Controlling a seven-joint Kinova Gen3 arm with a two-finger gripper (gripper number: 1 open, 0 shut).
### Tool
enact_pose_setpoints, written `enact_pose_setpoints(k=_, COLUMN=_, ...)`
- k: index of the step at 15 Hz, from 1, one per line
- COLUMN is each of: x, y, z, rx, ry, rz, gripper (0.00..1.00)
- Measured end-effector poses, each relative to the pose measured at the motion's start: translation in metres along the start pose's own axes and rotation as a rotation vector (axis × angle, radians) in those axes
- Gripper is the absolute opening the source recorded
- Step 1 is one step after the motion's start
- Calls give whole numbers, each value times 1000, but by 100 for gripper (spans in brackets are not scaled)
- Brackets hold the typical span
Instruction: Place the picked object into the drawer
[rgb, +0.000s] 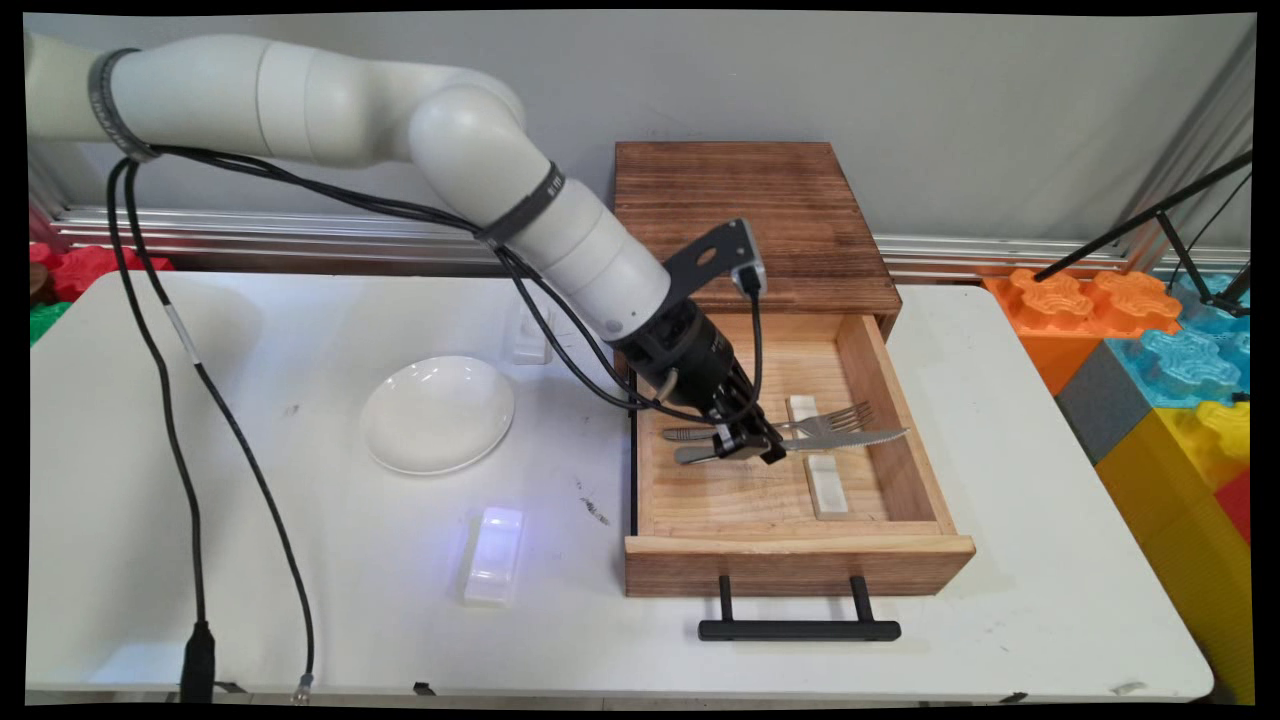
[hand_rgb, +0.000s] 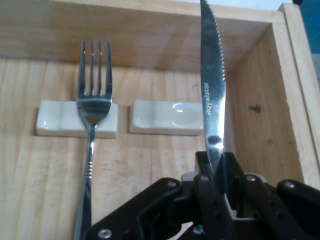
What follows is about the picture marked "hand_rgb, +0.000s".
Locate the light wooden drawer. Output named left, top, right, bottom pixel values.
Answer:
left=0, top=0, right=320, bottom=240

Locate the silver fork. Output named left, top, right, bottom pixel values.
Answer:
left=73, top=39, right=114, bottom=240

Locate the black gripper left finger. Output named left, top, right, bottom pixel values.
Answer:
left=83, top=150, right=237, bottom=240

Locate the silver serrated table knife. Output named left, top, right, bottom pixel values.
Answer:
left=199, top=0, right=227, bottom=181

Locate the white ceramic cutlery rest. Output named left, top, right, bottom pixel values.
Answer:
left=128, top=98, right=205, bottom=137
left=35, top=99, right=119, bottom=140

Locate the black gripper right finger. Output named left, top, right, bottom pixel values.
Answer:
left=214, top=151, right=320, bottom=240

